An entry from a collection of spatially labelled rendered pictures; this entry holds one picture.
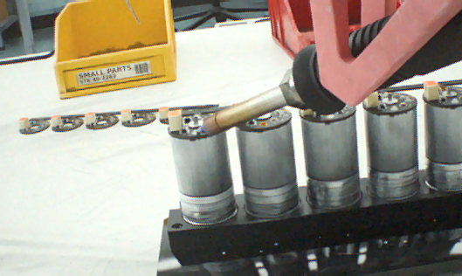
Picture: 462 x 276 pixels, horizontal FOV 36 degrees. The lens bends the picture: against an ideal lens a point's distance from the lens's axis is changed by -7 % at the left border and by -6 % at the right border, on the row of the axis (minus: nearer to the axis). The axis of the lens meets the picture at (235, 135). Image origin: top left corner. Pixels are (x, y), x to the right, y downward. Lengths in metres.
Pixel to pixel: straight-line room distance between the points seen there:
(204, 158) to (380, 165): 0.08
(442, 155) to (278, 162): 0.07
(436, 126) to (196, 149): 0.10
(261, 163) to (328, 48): 0.10
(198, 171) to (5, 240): 0.13
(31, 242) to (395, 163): 0.19
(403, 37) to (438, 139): 0.13
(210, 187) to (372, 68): 0.12
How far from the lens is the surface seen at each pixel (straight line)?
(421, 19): 0.20
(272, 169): 0.32
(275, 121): 0.31
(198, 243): 0.33
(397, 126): 0.32
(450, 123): 0.32
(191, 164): 0.32
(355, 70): 0.22
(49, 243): 0.38
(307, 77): 0.25
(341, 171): 0.32
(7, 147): 0.53
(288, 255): 0.31
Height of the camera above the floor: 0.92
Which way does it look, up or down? 21 degrees down
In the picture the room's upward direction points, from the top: 8 degrees counter-clockwise
